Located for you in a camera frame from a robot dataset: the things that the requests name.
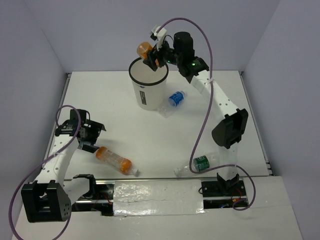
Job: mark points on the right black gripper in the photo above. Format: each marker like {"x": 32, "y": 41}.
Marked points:
{"x": 151, "y": 57}

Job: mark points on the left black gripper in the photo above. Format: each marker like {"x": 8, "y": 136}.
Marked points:
{"x": 95, "y": 128}

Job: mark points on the short orange juice bottle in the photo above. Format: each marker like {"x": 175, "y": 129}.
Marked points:
{"x": 143, "y": 48}

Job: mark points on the long orange bottle white cap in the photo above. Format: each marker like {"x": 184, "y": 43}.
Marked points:
{"x": 121, "y": 164}

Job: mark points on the clear bottle blue label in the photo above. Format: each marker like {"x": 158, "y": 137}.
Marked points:
{"x": 170, "y": 104}

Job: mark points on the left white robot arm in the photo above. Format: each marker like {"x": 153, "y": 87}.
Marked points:
{"x": 48, "y": 198}

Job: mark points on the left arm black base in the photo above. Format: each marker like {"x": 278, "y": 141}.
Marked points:
{"x": 99, "y": 197}

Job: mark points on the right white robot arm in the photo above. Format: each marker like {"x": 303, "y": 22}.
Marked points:
{"x": 231, "y": 120}

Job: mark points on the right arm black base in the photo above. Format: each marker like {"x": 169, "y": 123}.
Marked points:
{"x": 214, "y": 197}

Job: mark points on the white bin with black rim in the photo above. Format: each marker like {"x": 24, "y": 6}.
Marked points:
{"x": 149, "y": 86}

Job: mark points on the silver tape patch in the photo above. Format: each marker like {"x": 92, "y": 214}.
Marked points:
{"x": 157, "y": 198}

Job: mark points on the clear bottle green label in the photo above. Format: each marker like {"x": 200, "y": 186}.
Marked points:
{"x": 198, "y": 164}

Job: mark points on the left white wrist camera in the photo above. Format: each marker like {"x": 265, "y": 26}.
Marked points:
{"x": 84, "y": 116}

